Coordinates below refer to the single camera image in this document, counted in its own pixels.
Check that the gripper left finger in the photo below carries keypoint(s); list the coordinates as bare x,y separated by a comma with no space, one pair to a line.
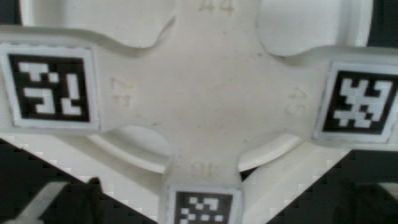
67,204

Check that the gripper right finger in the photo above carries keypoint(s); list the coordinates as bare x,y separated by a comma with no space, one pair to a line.
362,203

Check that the white cross-shaped table base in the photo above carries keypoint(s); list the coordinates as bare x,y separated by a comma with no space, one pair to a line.
202,100

